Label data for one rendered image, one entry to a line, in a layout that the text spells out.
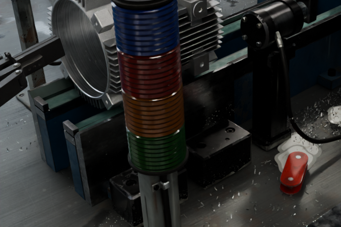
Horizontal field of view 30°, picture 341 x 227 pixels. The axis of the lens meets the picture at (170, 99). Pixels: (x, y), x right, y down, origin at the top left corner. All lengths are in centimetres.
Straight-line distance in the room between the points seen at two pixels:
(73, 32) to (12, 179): 26
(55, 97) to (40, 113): 4
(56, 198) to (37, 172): 8
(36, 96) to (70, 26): 12
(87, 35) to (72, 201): 26
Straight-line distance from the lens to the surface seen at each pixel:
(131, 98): 60
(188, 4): 91
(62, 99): 101
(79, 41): 102
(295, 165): 100
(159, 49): 57
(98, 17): 85
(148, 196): 69
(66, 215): 97
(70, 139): 93
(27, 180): 105
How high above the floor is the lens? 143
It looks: 32 degrees down
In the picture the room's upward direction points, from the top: 4 degrees counter-clockwise
